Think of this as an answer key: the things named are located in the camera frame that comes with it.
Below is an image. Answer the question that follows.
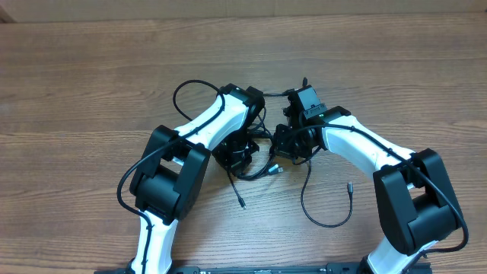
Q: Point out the thick black usb cable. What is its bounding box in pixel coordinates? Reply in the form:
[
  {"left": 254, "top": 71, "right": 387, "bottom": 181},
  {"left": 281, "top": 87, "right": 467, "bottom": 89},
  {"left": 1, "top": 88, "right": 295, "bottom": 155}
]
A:
[{"left": 224, "top": 125, "right": 285, "bottom": 211}]

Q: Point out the thin black usb cable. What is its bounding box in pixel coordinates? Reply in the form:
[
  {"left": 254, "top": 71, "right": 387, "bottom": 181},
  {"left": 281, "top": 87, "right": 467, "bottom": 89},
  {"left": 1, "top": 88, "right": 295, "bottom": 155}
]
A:
[{"left": 262, "top": 77, "right": 355, "bottom": 229}]

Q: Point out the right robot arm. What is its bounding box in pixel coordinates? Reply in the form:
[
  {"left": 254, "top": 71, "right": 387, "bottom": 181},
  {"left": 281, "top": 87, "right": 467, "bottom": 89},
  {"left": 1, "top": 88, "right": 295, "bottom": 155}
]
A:
[{"left": 274, "top": 85, "right": 469, "bottom": 273}]

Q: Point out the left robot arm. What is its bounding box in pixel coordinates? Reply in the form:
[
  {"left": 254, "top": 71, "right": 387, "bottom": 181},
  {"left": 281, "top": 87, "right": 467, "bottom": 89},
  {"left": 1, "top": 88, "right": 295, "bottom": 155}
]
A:
[{"left": 124, "top": 84, "right": 265, "bottom": 273}]

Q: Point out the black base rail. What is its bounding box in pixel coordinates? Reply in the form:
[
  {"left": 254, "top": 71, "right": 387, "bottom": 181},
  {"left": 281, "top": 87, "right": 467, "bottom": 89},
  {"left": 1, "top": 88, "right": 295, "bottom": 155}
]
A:
[{"left": 94, "top": 263, "right": 433, "bottom": 274}]

